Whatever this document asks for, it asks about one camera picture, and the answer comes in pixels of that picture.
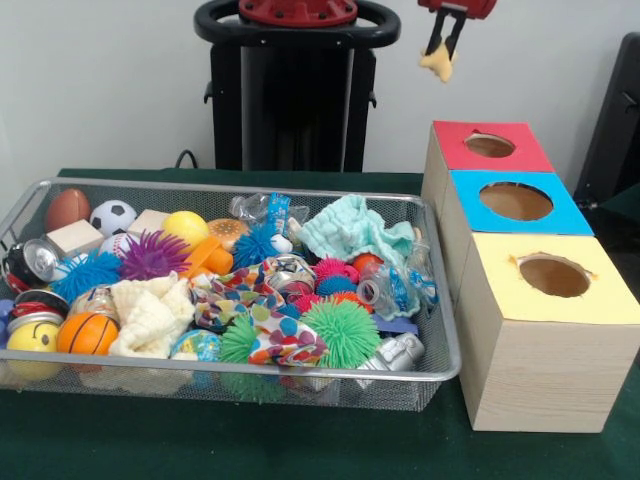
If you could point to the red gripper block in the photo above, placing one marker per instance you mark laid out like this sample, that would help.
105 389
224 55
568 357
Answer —
475 7

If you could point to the yellow duck plush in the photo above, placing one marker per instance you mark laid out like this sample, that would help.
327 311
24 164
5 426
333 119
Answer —
442 67

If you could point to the red robot base flange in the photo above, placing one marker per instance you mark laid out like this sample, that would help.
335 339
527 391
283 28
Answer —
297 12

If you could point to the wooden box with three holes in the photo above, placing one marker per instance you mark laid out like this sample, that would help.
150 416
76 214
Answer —
545 370

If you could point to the black upright panel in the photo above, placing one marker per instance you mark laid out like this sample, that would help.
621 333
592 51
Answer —
612 125

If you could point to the dark green side table cloth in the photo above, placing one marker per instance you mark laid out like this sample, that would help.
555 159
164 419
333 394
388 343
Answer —
627 200

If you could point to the large green spiky ball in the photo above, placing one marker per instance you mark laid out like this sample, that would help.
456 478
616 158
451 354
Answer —
340 331

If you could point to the plain yellow ball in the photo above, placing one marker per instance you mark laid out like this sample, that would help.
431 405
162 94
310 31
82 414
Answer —
185 230

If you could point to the purple spiky ball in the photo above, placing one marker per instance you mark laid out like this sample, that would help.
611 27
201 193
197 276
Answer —
152 256

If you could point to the black and white soccer ball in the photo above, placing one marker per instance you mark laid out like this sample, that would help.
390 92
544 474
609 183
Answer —
112 218

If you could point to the cream knitted cloth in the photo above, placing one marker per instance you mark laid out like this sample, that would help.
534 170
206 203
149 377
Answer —
150 316

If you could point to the brown football toy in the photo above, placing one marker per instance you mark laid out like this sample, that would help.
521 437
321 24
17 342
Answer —
67 210

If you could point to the orange basketball toy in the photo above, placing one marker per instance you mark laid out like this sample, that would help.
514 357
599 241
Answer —
87 333

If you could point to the yellow smiley face ball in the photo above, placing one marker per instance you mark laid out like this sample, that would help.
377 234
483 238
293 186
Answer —
32 338

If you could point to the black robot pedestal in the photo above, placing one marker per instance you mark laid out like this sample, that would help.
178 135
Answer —
295 110

